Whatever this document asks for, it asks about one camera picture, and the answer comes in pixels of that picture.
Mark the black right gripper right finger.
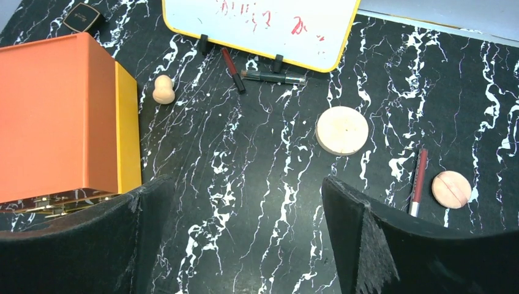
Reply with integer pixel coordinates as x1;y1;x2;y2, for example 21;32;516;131
321;176;518;293

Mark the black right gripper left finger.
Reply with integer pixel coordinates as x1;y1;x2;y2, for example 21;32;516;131
1;175;174;293

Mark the orange drawer organizer box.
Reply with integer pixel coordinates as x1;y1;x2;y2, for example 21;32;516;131
1;33;142;218

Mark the beige gourd makeup sponge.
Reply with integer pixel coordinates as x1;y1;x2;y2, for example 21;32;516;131
152;75;176;105

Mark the black square compact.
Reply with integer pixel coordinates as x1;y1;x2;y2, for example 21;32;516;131
63;2;105;32

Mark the green silver makeup pen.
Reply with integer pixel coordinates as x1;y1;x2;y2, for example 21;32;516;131
241;70;306;86

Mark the small round pink puff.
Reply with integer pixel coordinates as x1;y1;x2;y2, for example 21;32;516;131
431;170;471;209

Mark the large round beige puff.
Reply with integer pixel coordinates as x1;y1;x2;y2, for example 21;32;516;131
315;106;369;156

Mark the dark red lip gloss tube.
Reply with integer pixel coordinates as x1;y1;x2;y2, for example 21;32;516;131
221;47;246;94

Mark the yellow-framed whiteboard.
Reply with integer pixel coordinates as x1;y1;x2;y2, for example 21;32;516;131
162;0;360;73

